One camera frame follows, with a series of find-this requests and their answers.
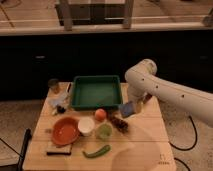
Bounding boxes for small wooden board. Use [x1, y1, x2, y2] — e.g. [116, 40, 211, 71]
[46, 141, 72, 155]

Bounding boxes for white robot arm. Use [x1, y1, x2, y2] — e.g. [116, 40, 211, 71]
[125, 59, 213, 127]

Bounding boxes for black cable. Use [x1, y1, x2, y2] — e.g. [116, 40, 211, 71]
[168, 115, 199, 152]

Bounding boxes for green plastic tray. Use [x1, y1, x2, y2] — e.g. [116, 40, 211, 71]
[70, 75, 123, 110]

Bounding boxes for light green cup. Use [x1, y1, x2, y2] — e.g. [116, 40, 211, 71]
[96, 124, 112, 140]

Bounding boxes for orange bowl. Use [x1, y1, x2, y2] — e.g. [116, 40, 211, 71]
[51, 117, 80, 146]

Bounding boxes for green chili pepper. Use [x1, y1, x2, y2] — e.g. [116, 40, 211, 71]
[82, 145, 111, 158]

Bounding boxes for black marker pen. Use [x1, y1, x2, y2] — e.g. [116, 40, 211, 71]
[66, 82, 72, 93]

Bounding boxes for blue sponge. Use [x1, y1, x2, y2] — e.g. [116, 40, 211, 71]
[119, 102, 135, 118]

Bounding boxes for orange peach fruit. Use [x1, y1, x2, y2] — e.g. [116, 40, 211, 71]
[94, 109, 107, 122]

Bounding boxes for crumpled clear plastic bag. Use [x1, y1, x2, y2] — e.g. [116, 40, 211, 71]
[48, 92, 69, 115]

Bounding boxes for white cup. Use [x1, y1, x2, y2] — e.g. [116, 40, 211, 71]
[78, 117, 95, 136]

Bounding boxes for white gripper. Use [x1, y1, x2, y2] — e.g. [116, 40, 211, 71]
[127, 86, 146, 114]

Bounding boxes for dark red bowl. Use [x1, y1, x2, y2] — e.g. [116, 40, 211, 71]
[143, 94, 152, 104]

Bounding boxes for black pole left of table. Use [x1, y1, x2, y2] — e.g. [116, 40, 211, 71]
[16, 128, 32, 171]

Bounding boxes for dark grape bunch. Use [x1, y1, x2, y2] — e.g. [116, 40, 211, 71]
[108, 115, 128, 133]

